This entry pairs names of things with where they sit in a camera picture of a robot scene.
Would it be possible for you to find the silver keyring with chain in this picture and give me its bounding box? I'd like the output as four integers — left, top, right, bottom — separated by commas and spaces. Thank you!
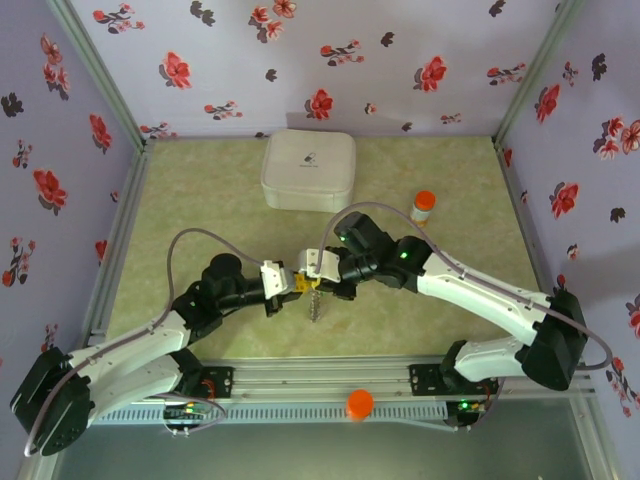
305, 289, 326, 324

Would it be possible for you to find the orange-capped pill bottle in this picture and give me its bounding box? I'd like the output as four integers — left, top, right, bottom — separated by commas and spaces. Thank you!
409, 190, 437, 228

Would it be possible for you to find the white zippered case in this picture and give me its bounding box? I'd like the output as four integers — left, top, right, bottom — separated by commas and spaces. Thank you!
259, 129, 358, 214

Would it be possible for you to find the orange round button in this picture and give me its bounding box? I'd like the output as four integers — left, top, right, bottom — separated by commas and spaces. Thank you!
345, 388, 375, 423

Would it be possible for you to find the green circuit board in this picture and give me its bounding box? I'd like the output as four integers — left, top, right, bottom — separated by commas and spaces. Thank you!
164, 404, 212, 426
449, 397, 489, 426

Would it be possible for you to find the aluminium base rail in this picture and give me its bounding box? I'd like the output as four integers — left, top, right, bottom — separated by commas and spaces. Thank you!
144, 355, 596, 402

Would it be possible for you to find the aluminium frame side rail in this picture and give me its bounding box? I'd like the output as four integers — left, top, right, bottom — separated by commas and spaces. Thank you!
492, 139, 624, 480
14, 139, 157, 480

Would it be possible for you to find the slotted grey cable duct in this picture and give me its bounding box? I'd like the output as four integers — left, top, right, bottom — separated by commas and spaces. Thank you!
94, 402, 449, 426

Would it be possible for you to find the aluminium frame post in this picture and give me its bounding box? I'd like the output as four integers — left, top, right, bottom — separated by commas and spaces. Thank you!
44, 0, 157, 151
492, 0, 586, 146

